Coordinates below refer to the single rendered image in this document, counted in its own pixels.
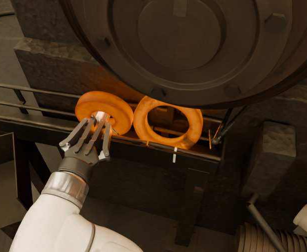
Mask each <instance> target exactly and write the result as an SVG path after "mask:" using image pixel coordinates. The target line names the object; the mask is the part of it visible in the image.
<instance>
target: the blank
mask: <svg viewBox="0 0 307 252"><path fill-rule="evenodd" d="M95 112H104V113H107V114H109V115H111V116H112V117H113V118H109V120H108V122H109V123H111V128H112V132H111V134H112V135H117V136H120V135H123V134H125V133H127V132H128V131H129V130H130V128H131V126H132V122H133V117H134V114H133V111H132V109H131V107H130V106H129V105H128V104H127V103H126V102H125V101H124V100H123V99H121V98H120V97H118V96H116V95H114V94H111V93H108V92H104V91H90V92H87V93H85V94H83V95H82V96H81V97H80V98H79V100H78V102H77V105H76V107H75V115H76V117H77V119H78V120H79V121H80V122H81V121H82V120H83V119H84V118H88V119H90V118H91V117H90V116H91V115H94V113H95Z"/></svg>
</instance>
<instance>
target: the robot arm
mask: <svg viewBox="0 0 307 252"><path fill-rule="evenodd" d="M110 116H111V115H109V114H108V113H105V112H102V111H95V112H94V114H93V115H91V116H90V118H87V117H85V118H84V119H83V120H82V121H81V122H80V123H79V124H78V125H77V127H76V128H75V129H74V130H73V131H72V132H71V134H70V135H69V136H68V137H67V138H66V139H64V140H63V141H61V142H60V143H59V146H60V148H61V149H62V151H64V152H65V153H64V158H63V160H62V161H61V163H60V165H59V167H58V169H57V171H56V172H53V173H52V174H51V175H50V177H49V179H48V181H47V183H46V185H45V187H44V189H43V190H42V192H41V195H40V196H39V198H38V199H37V201H36V202H35V203H34V204H33V205H32V206H31V207H30V209H29V210H28V212H27V213H26V215H25V216H24V218H23V220H22V222H21V224H20V226H19V228H18V230H17V232H16V235H15V237H14V239H13V242H12V244H11V247H10V250H9V252H143V251H142V249H141V248H140V247H139V246H138V245H136V244H135V243H134V242H133V241H131V240H130V239H128V238H126V237H125V236H123V235H121V234H119V233H117V232H115V231H113V230H111V229H108V228H106V227H103V226H99V225H96V224H93V223H91V222H89V221H88V220H86V219H85V218H84V217H82V216H81V215H80V214H79V213H80V210H81V209H82V207H83V203H84V201H85V198H86V196H87V194H88V191H89V186H88V183H89V181H90V179H91V176H92V174H93V172H94V169H95V167H96V166H97V165H98V164H99V163H100V162H101V161H104V160H106V161H107V162H108V161H110V160H111V157H110V154H109V150H110V143H111V136H112V126H111V123H110V122H108V120H109V118H110ZM97 124H98V126H97ZM96 126H97V128H96ZM95 128H96V130H95ZM94 130H95V132H94ZM104 131H105V133H104ZM93 132H94V134H93ZM103 133H104V139H103V146H102V149H103V150H102V151H101V152H100V155H99V156H98V153H97V148H98V144H99V142H100V140H101V138H102V135H103ZM92 134H93V137H92V139H91V136H92ZM81 135H82V137H81V138H80V136H81ZM79 138H80V139H79ZM78 139H79V141H78V143H77V144H76V145H74V144H75V142H76V141H77V140H78ZM90 139H91V140H90ZM73 145H74V146H73Z"/></svg>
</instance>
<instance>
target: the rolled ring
mask: <svg viewBox="0 0 307 252"><path fill-rule="evenodd" d="M158 106H171V107H174V108H177V109H178V110H180V111H181V112H183V113H184V114H185V116H186V117H187V119H188V122H189V129H188V131H187V132H186V133H185V134H184V135H182V136H180V137H177V138H166V137H162V136H160V135H158V134H156V133H155V132H154V131H153V130H152V129H151V128H150V126H149V124H148V119H147V116H148V112H149V111H150V110H152V109H153V108H155V107H158ZM133 126H134V129H135V132H136V134H137V135H138V137H139V138H140V139H141V140H145V141H148V143H149V141H151V142H155V143H160V144H164V145H168V146H173V147H178V148H182V149H186V150H188V149H190V148H191V147H192V146H194V145H195V144H196V143H197V141H198V140H199V138H200V136H201V133H202V128H203V116H202V113H201V110H200V109H194V108H187V107H181V106H176V105H172V104H168V103H165V102H162V101H159V100H156V99H153V98H151V97H148V96H145V97H143V98H142V100H141V101H140V102H139V104H138V106H137V107H136V109H135V111H134V115H133ZM148 143H147V145H148Z"/></svg>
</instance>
